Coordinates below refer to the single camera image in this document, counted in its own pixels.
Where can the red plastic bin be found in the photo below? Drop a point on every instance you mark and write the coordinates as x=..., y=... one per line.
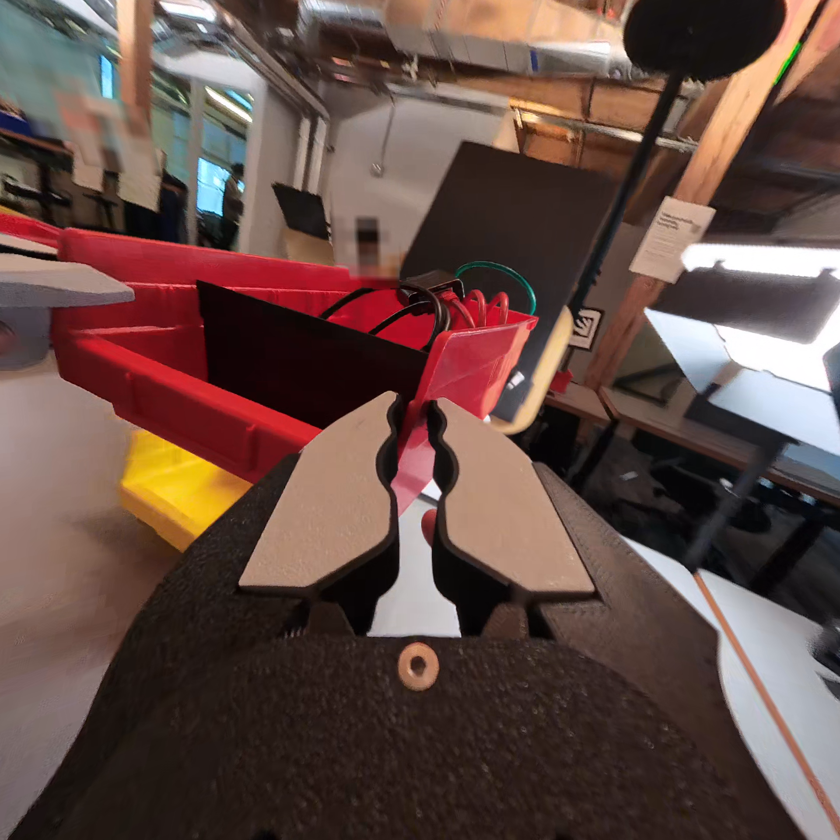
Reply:
x=164, y=374

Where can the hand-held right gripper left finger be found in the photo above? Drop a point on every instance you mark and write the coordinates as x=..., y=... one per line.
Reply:
x=328, y=512

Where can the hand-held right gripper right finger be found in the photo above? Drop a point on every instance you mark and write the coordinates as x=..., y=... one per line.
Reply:
x=505, y=525

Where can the black floor lamp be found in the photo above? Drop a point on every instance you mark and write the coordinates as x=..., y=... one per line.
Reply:
x=702, y=33

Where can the studio light panel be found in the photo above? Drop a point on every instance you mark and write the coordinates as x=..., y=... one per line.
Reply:
x=748, y=302

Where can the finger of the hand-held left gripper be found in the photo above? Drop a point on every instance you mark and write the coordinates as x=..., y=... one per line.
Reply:
x=52, y=285

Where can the yellow plastic bin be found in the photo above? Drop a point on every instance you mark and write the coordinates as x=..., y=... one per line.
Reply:
x=170, y=485

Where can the wooden desk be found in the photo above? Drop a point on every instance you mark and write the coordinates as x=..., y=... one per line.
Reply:
x=689, y=433

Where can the black board on white stand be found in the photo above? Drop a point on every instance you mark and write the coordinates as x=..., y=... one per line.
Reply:
x=518, y=229

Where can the white paper notice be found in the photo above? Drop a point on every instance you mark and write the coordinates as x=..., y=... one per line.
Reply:
x=669, y=236

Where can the grey ethernet adapter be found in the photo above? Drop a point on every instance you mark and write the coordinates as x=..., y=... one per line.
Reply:
x=430, y=289

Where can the black bin divider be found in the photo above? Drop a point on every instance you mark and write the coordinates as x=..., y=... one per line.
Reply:
x=295, y=361

